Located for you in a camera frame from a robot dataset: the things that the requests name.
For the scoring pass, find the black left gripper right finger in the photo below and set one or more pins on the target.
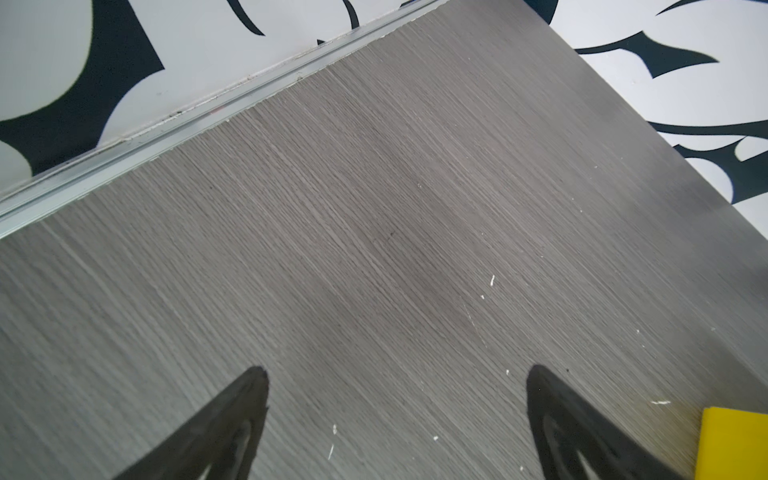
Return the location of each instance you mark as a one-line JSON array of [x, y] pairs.
[[570, 435]]

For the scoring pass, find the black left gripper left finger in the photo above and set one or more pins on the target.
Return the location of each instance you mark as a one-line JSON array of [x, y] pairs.
[[219, 442]]

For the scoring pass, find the yellow plastic bin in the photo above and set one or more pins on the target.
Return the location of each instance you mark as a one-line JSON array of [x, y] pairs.
[[732, 445]]

